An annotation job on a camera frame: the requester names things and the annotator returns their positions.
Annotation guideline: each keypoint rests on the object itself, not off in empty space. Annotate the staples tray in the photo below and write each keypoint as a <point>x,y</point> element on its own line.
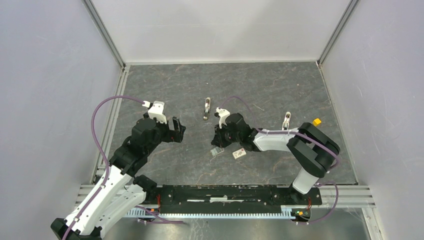
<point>216,151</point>

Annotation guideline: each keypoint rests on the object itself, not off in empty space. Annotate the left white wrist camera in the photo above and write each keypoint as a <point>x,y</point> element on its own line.
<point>156,111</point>

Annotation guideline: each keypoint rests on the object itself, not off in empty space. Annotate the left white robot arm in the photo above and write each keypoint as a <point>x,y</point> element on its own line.
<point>119,189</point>

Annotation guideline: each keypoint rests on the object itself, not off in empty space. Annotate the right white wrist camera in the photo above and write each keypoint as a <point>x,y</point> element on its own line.
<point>222,114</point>

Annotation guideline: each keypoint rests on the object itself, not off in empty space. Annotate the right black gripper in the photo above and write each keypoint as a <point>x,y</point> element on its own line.
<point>218,140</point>

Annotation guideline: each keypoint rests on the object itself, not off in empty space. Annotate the yellow cube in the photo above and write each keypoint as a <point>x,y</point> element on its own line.
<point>316,122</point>

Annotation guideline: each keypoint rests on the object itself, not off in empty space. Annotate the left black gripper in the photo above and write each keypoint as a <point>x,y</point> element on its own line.
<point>176,135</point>

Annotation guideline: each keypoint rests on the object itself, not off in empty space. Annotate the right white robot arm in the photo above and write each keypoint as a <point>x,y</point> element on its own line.
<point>316,152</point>

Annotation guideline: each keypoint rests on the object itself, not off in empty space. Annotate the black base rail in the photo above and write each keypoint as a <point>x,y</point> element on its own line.
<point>230,199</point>

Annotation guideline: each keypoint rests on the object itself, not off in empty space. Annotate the white plastic hook piece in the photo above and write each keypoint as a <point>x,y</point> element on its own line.
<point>286,121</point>

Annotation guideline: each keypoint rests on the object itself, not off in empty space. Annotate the small white staples box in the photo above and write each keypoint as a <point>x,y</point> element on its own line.
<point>239,153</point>

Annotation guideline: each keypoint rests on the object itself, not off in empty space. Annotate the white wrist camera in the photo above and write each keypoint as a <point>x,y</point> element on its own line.
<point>222,114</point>
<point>156,111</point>

